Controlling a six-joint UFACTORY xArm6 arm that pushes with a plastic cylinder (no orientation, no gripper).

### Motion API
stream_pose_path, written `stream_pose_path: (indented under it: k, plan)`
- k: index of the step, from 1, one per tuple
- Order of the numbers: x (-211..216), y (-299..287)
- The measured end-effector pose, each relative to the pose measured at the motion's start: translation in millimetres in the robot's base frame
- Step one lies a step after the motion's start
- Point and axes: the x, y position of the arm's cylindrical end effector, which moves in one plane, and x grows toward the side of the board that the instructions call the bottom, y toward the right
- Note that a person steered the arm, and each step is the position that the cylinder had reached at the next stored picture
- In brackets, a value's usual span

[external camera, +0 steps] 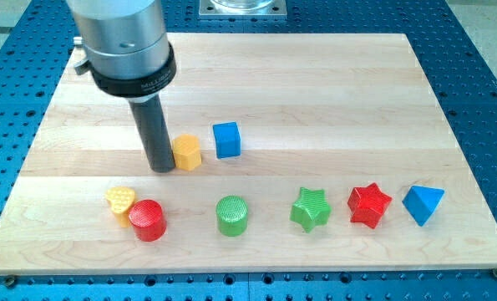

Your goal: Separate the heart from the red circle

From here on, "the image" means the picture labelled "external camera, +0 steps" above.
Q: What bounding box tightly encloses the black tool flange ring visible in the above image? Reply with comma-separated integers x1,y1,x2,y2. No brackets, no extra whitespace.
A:
89,42,177,98

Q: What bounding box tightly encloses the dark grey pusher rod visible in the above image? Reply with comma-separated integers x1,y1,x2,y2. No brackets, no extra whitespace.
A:
128,94,175,173

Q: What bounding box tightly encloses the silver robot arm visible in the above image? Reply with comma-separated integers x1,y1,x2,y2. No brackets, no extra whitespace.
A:
67,0,176,173

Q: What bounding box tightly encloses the yellow heart block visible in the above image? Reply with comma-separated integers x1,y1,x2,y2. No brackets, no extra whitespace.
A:
104,186,136,227

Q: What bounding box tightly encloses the yellow hexagon block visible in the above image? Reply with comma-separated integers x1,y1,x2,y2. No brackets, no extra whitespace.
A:
172,134,201,171

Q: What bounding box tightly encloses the blue cube block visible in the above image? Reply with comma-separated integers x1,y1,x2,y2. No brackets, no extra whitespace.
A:
212,122,241,159

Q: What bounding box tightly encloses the red cylinder block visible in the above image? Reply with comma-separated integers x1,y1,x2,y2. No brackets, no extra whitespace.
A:
129,199,167,242

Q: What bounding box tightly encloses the green cylinder block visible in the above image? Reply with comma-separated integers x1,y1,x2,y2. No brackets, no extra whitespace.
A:
216,196,248,237

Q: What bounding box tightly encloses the wooden board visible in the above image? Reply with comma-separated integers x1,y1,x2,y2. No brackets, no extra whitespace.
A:
0,33,497,276

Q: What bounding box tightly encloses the green star block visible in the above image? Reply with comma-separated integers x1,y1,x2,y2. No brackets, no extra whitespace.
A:
289,187,332,232

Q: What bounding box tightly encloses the red star block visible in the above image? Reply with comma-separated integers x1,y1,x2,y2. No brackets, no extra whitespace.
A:
347,182,393,229

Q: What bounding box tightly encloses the blue triangle block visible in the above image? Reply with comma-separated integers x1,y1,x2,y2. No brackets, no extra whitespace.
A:
403,186,444,227

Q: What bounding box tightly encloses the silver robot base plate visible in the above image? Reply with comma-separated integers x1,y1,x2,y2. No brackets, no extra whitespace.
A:
199,0,287,18

